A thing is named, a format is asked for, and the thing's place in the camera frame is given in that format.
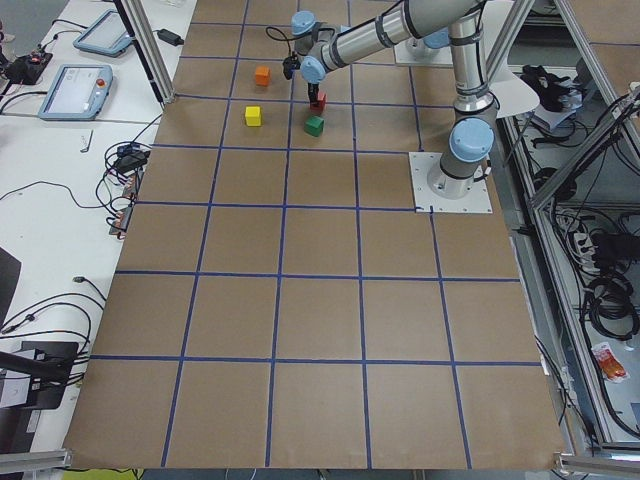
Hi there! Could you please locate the near teach pendant tablet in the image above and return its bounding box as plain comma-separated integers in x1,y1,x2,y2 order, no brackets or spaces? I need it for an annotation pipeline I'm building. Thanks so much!
38,64,114,121

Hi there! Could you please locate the yellow wooden block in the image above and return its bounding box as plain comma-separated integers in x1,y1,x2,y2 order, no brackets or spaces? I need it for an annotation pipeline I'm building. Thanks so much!
244,105,263,127

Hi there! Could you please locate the red wooden block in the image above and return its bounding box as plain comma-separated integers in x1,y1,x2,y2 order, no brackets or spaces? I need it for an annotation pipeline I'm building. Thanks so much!
309,91,326,112

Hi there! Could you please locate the black power adapter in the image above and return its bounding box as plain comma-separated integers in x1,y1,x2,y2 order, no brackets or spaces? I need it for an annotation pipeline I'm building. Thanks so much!
156,29,184,46

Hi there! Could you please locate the white paper sheet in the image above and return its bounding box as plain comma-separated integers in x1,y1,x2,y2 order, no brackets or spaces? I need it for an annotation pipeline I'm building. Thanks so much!
490,62,540,119

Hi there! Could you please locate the hex key tool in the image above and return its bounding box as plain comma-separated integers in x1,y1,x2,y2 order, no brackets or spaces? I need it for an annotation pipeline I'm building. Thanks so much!
80,130,94,153

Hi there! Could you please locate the black controller box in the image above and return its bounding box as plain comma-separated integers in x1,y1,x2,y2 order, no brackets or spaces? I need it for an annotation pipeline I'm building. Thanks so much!
3,53,53,85

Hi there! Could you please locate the black monitor stand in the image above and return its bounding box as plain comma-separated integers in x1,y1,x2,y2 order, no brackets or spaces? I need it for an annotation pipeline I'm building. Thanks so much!
1,341,79,410

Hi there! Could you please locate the far teach pendant tablet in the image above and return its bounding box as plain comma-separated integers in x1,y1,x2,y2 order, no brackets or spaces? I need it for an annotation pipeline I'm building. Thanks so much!
73,9,132,58

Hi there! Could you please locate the teach pendant tablet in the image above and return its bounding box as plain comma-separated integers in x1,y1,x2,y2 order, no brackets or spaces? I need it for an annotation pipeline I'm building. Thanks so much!
73,9,132,58
38,64,114,121

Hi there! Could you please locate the red snack packet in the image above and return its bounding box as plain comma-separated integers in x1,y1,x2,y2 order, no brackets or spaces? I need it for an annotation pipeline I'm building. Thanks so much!
591,342,628,383

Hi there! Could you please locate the orange wooden block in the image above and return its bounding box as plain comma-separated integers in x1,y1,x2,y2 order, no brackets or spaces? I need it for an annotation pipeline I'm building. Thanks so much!
254,65,271,87

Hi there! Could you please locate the green wooden block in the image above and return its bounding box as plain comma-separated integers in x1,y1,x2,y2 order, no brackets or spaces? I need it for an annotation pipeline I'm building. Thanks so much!
304,115,325,137

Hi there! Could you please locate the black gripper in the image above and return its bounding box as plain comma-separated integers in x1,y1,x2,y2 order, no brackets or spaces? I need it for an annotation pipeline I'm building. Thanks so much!
307,82,319,105

